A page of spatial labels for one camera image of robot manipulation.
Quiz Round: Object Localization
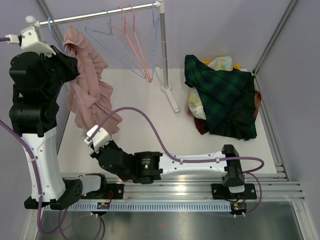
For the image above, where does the blue wire hanger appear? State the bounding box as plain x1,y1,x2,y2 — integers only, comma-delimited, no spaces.
151,0,160,80

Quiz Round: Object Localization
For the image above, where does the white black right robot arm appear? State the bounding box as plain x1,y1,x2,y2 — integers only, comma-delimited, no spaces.
90,140,245,198

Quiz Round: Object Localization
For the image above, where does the white slotted cable duct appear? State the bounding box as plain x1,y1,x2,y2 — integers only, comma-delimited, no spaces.
68,201,231,212

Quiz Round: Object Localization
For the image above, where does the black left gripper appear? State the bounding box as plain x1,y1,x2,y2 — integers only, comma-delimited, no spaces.
36,44,80,100

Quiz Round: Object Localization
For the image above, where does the pink hanger with plaid skirt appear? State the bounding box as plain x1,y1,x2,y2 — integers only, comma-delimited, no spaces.
118,5,152,83

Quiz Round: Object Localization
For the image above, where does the dark green plaid skirt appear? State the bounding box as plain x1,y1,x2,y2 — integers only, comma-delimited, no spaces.
184,55,257,141

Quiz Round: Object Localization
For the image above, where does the pastel tie-dye garment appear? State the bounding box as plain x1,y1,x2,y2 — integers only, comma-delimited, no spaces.
187,55,234,120

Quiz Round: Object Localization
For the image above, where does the red beige plaid skirt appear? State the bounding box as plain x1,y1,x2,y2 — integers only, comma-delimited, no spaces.
254,90,262,120

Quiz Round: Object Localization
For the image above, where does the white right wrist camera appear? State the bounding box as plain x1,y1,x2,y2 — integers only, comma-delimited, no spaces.
83,125,112,153

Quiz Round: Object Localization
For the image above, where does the blue hanger with pink skirt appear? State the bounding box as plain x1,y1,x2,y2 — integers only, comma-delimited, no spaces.
47,16,67,54

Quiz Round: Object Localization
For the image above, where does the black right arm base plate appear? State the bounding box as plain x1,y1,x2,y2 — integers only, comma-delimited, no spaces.
211,183,258,202

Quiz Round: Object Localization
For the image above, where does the silver white clothes rack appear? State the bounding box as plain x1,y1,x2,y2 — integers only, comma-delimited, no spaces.
25,0,180,113

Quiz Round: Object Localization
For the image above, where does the yellow plastic tray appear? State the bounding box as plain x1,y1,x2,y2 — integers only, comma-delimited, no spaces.
202,59,241,72

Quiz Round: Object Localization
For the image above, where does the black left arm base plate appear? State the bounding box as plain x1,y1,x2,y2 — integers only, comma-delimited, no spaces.
81,183,124,200

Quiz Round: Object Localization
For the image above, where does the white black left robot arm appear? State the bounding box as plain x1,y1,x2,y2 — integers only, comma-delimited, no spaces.
9,49,109,210

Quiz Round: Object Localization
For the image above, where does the aluminium mounting rail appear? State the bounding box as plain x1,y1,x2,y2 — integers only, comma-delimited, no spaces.
105,172,305,202

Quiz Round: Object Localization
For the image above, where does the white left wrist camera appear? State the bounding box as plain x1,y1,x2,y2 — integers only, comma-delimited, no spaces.
5,26,57,57

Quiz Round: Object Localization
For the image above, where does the pink pleated skirt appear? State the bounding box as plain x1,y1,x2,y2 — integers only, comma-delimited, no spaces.
63,25,113,134

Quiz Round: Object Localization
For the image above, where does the red black plaid skirt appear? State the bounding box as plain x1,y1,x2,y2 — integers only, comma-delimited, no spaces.
194,117,210,135

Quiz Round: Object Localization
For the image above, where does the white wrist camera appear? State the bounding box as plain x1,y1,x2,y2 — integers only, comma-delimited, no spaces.
83,125,112,153
5,26,57,57

